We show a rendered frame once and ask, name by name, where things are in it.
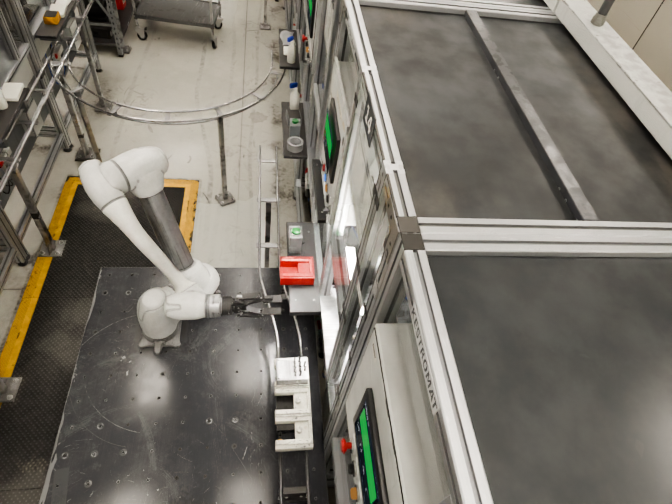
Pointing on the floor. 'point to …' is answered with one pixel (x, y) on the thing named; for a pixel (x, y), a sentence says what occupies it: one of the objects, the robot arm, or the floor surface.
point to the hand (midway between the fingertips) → (274, 305)
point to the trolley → (182, 10)
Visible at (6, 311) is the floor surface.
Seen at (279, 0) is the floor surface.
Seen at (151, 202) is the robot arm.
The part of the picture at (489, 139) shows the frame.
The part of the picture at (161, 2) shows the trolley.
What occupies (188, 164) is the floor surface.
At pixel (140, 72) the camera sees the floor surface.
